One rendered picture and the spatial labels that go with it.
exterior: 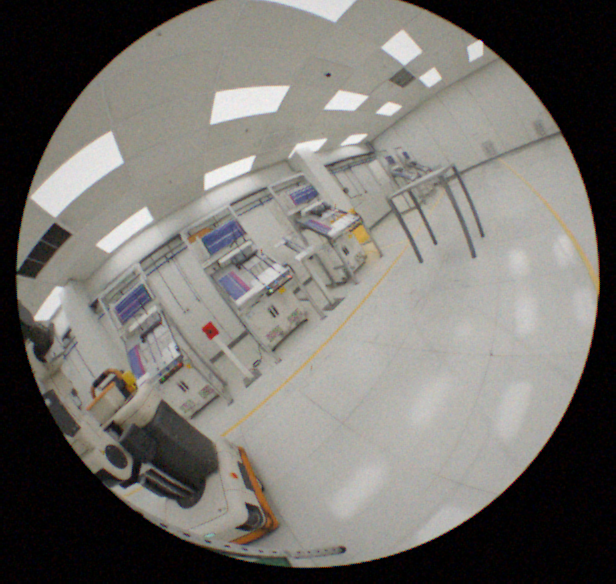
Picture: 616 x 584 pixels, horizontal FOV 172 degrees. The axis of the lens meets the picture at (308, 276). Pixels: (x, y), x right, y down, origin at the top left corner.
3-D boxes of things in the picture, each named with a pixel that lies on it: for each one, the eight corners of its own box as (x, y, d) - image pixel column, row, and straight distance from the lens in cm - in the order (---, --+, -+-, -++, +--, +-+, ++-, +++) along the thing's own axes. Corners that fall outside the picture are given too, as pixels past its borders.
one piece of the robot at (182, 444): (179, 482, 170) (82, 394, 154) (230, 449, 140) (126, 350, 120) (180, 518, 152) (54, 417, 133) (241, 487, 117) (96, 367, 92)
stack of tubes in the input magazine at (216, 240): (244, 234, 258) (234, 218, 264) (211, 255, 246) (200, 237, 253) (243, 237, 270) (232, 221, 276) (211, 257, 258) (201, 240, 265)
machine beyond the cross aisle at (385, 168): (433, 195, 629) (399, 140, 630) (427, 203, 552) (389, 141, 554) (399, 210, 683) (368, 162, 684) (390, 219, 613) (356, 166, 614)
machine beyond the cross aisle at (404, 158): (441, 185, 767) (413, 139, 768) (437, 190, 688) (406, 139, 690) (412, 198, 811) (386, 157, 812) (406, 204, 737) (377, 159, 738)
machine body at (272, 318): (311, 317, 258) (284, 279, 243) (272, 354, 243) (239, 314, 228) (291, 315, 316) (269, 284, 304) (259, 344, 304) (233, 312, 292)
